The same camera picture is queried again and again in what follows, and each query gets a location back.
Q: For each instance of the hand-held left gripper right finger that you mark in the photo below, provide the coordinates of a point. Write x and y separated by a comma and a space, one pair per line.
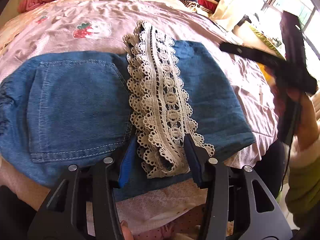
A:
195, 160

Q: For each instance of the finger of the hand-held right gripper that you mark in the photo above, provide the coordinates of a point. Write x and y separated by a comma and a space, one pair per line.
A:
250, 52
292, 37

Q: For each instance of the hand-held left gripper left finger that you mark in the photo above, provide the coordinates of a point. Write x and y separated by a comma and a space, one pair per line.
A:
127, 160

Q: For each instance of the blue denim pants lace trim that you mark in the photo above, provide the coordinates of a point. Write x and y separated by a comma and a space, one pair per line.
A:
75, 105

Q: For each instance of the person's right forearm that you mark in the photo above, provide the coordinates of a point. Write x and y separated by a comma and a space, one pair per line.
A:
305, 185

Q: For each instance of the person's right hand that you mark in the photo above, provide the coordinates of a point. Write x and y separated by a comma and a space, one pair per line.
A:
306, 120

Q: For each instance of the person's left hand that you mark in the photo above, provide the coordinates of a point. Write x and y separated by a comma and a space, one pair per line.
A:
126, 232

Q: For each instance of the green-edged sill mat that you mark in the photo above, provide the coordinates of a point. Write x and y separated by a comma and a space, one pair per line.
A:
265, 38

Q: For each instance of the purple printed quilt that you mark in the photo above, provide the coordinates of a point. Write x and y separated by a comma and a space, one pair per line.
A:
237, 75

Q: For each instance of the window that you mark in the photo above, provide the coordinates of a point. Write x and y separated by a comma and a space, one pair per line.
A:
287, 2

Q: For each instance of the cream curtain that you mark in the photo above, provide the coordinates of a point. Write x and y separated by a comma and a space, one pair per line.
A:
237, 5

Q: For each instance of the pink dotted clothing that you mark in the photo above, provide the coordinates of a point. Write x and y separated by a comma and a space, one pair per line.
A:
165, 232

